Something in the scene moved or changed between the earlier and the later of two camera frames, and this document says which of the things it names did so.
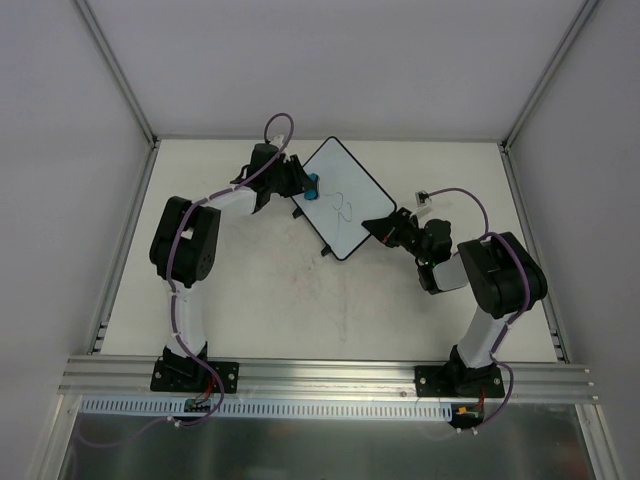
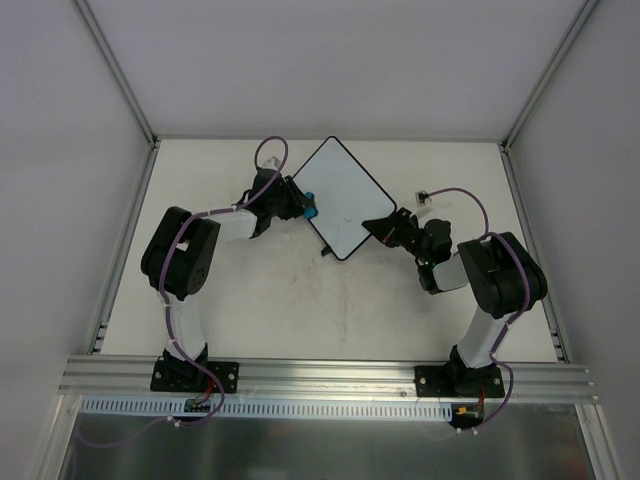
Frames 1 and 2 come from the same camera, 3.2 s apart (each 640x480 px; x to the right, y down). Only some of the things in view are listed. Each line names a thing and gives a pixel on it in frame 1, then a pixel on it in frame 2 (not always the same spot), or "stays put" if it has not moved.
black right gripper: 396,230 stays put
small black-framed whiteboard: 347,196 stays put
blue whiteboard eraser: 313,194 to 311,210
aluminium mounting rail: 111,376 stays put
